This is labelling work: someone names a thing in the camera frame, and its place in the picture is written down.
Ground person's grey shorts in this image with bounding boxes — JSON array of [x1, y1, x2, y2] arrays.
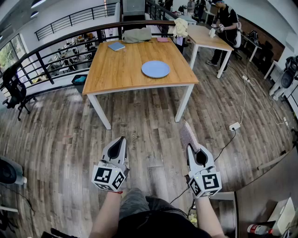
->
[[119, 187, 188, 220]]

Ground small wooden table white legs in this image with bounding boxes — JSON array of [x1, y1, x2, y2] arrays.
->
[[183, 24, 235, 79]]

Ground plastic bottle with red label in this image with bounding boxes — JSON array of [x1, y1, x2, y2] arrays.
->
[[247, 224, 274, 235]]

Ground grey floor fan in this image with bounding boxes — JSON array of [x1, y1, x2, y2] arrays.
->
[[0, 155, 27, 186]]

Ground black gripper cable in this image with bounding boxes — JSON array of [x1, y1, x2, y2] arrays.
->
[[169, 187, 192, 205]]

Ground large blue plate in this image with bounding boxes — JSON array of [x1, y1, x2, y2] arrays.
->
[[141, 60, 171, 79]]

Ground cream crumpled cloth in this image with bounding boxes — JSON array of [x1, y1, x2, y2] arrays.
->
[[168, 17, 189, 38]]

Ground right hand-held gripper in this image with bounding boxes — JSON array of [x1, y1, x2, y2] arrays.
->
[[186, 144, 222, 198]]

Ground grey-green fabric bag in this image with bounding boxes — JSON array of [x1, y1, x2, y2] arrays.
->
[[122, 27, 152, 44]]

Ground black metal railing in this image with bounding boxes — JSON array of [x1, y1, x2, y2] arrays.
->
[[0, 20, 176, 94]]

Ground person's left forearm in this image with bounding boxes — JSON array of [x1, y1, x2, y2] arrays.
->
[[88, 190, 124, 238]]

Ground black storage crate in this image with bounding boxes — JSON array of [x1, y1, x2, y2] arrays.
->
[[71, 74, 88, 93]]

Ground person's black shirt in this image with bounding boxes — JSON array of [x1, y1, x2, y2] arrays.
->
[[116, 208, 211, 238]]

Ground person's right forearm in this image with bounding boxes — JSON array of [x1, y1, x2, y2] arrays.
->
[[195, 197, 227, 238]]

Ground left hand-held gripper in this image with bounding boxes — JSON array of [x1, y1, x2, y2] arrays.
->
[[91, 136, 130, 192]]

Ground black power cable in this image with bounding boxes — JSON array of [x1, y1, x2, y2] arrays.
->
[[213, 129, 236, 163]]

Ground wooden table with white legs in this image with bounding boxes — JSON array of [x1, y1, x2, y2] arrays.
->
[[82, 37, 200, 130]]

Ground grey scrubbing sponge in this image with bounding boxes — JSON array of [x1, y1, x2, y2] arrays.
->
[[179, 123, 200, 153]]

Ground blue notebook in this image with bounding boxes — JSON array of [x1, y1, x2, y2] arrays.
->
[[108, 41, 126, 52]]

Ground white power cable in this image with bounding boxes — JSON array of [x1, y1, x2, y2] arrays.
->
[[238, 80, 247, 124]]

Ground black office chair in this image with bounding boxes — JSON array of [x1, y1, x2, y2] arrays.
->
[[0, 65, 38, 121]]

